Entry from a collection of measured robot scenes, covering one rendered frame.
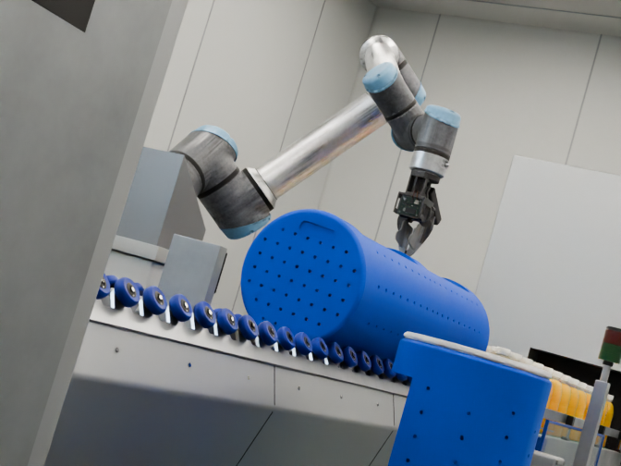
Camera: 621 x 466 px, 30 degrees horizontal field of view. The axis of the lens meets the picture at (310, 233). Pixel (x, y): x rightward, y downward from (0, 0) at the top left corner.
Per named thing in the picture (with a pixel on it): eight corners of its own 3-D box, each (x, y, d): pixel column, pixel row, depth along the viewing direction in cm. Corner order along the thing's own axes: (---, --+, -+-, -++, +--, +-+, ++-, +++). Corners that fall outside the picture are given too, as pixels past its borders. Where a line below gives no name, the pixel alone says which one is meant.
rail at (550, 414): (509, 408, 316) (512, 398, 317) (618, 438, 458) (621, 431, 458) (512, 409, 316) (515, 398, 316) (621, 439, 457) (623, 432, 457)
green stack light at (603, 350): (595, 357, 336) (600, 340, 336) (600, 360, 342) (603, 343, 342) (617, 362, 333) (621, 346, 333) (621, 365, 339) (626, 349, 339)
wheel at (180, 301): (164, 295, 181) (175, 289, 180) (179, 299, 185) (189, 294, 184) (172, 321, 179) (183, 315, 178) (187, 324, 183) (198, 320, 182)
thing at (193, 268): (147, 318, 201) (173, 233, 202) (160, 322, 204) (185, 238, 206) (194, 333, 196) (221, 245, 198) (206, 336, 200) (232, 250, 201)
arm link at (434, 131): (450, 116, 290) (470, 113, 281) (436, 163, 289) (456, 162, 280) (418, 104, 287) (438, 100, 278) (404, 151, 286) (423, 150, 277)
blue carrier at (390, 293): (219, 318, 242) (268, 191, 244) (375, 363, 320) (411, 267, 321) (334, 365, 229) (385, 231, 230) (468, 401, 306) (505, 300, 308)
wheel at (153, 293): (138, 287, 174) (149, 281, 173) (153, 291, 178) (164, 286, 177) (145, 313, 172) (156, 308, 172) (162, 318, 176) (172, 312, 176)
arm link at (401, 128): (404, 102, 299) (427, 98, 288) (427, 138, 302) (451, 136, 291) (377, 122, 296) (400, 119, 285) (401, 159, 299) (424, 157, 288)
